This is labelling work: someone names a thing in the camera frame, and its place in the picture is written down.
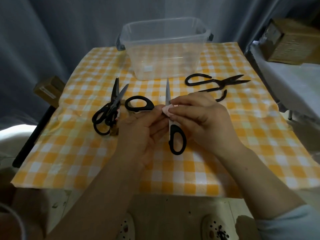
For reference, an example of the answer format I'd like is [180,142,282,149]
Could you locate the person's right hand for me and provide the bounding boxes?
[168,93,248,161]

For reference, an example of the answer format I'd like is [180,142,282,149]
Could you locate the person's left hand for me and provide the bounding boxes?
[116,107,170,171]

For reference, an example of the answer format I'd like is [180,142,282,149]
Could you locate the small pink wipe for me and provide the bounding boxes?
[162,104,178,117]

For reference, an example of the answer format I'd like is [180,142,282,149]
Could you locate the black white handled scissors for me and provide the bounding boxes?
[124,78,187,156]

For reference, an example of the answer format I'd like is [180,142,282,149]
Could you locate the person's left forearm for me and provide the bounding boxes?
[46,157,148,240]

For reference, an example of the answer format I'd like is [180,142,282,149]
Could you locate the person's right forearm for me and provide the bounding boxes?
[220,145,307,220]

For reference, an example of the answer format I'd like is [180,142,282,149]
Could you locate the black iron scissors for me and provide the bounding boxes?
[185,73,251,103]

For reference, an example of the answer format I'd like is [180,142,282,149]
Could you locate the black kitchen scissors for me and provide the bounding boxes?
[92,77,130,136]

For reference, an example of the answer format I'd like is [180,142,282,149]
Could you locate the clear plastic storage box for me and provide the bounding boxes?
[116,17,214,81]

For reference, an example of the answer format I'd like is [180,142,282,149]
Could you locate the yellow white checkered tablecloth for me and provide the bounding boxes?
[10,42,320,199]

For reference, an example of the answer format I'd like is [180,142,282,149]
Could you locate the person's left dotted white shoe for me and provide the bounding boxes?
[117,212,137,240]

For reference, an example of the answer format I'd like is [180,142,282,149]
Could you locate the person's dotted white shoe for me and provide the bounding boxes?
[117,212,137,240]
[201,213,230,240]

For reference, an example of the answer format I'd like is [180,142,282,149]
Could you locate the person's right dotted white shoe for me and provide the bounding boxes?
[201,213,230,240]

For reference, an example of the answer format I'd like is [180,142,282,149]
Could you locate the white covered side table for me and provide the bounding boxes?
[246,40,320,128]

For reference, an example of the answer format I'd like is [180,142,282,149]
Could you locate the small cardboard box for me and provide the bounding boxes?
[33,76,66,108]

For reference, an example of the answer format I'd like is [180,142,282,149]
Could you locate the black metal bar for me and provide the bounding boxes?
[12,105,56,168]

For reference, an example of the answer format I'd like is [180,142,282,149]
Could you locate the large cardboard box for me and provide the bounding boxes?
[260,18,320,65]

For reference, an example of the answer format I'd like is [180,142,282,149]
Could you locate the grey curtain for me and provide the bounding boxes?
[0,0,320,130]

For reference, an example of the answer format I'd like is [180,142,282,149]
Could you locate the light blue sleeve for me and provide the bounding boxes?
[235,204,320,240]

